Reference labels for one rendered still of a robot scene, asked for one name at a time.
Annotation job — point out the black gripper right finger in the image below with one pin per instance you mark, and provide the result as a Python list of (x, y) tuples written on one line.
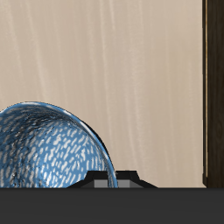
[(128, 177)]

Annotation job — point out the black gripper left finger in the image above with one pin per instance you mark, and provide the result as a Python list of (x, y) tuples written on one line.
[(96, 177)]

